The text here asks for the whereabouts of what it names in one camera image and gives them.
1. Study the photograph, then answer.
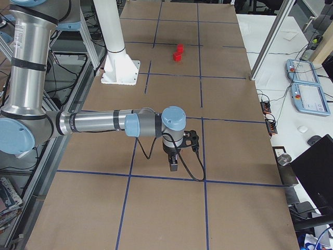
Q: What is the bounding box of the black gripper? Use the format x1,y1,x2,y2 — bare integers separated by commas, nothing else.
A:
162,143,181,171

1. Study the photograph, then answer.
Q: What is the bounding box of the red block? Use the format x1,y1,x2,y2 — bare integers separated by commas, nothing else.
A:
173,52,182,62
176,44,184,54

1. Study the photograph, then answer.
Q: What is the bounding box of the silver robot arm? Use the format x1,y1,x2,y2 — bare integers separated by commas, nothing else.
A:
1,1,186,171

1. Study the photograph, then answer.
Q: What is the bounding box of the steel cup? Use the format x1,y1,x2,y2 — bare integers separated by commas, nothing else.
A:
277,153,292,166

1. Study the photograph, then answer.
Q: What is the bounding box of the black computer mouse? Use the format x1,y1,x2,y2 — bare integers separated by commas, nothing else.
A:
306,135,322,146

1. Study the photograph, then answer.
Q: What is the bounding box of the black laptop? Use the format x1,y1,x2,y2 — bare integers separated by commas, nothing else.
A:
291,134,332,215

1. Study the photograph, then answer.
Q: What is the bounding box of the lower teach pendant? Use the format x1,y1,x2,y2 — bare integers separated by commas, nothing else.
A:
291,82,331,116

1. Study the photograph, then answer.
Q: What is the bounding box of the teach pendant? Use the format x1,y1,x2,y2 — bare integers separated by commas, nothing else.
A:
286,59,320,84
291,82,331,116

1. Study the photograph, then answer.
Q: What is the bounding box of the upper teach pendant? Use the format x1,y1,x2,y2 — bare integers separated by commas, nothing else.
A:
286,59,320,84

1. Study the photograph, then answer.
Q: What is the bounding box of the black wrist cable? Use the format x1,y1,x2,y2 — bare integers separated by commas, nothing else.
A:
135,132,205,182

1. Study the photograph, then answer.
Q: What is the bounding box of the wrist black camera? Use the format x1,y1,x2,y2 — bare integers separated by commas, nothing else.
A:
182,130,200,153

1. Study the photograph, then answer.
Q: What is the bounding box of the white pedestal column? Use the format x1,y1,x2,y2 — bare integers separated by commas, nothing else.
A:
94,0,140,85

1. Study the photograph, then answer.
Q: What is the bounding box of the aluminium frame post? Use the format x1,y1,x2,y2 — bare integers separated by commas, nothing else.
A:
250,0,296,81

